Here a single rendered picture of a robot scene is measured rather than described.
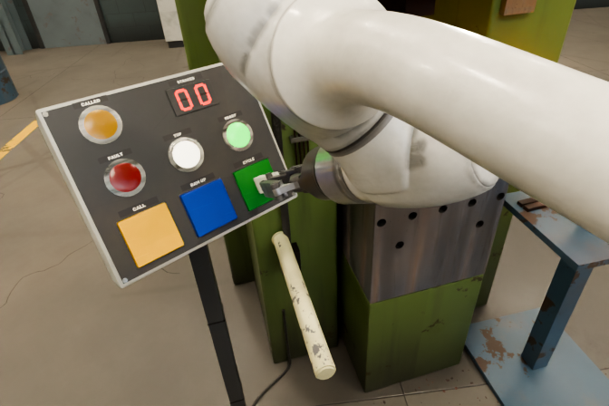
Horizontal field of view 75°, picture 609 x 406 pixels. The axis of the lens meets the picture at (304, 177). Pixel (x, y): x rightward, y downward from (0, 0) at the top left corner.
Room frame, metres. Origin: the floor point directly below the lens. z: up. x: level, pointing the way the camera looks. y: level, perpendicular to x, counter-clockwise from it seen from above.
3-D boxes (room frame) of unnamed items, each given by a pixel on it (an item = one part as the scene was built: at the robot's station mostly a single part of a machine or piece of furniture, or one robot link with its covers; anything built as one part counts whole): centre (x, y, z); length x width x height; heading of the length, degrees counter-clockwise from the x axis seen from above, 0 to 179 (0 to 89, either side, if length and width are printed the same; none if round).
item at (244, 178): (0.60, 0.09, 1.00); 0.07 x 0.05 x 0.07; 129
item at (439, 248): (1.08, -0.29, 0.69); 0.56 x 0.38 x 0.45; 14
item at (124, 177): (0.51, 0.27, 1.09); 0.05 x 0.03 x 0.04; 104
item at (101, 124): (0.54, 0.30, 1.16); 0.05 x 0.03 x 0.04; 104
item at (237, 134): (0.64, 0.11, 1.09); 0.05 x 0.03 x 0.04; 104
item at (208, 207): (0.54, 0.16, 1.01); 0.07 x 0.05 x 0.07; 129
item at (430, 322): (1.08, -0.29, 0.23); 0.56 x 0.38 x 0.47; 14
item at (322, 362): (0.68, 0.03, 0.62); 0.44 x 0.05 x 0.05; 14
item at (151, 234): (0.47, 0.24, 1.01); 0.07 x 0.05 x 0.07; 129
